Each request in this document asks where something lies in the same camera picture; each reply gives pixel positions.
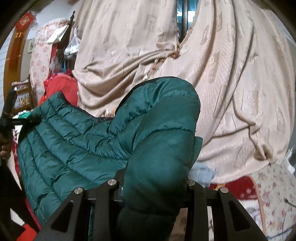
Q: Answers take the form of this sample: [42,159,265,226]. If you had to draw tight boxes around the framed picture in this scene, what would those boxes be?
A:
[27,39,35,54]

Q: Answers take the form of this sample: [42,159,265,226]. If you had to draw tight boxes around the teal quilted puffer jacket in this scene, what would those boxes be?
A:
[18,77,202,240]

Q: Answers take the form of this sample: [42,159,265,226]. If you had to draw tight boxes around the light blue fleece garment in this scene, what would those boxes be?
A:
[188,162,216,187]

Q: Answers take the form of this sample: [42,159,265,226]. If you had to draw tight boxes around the person's left hand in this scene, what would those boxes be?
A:
[0,133,13,161]

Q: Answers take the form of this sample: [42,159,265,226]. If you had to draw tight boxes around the red ruffled cushion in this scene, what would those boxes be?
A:
[38,74,78,106]

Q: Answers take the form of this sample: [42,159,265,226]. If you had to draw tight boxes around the beige satin curtain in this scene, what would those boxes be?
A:
[73,1,295,183]

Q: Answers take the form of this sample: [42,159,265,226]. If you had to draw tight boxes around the green knit garment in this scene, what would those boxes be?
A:
[18,110,31,118]

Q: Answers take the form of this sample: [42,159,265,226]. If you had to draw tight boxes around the red chinese knot ornament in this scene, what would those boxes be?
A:
[15,11,36,32]

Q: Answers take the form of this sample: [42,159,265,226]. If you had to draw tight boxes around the floral plush bed blanket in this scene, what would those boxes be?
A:
[209,160,295,240]

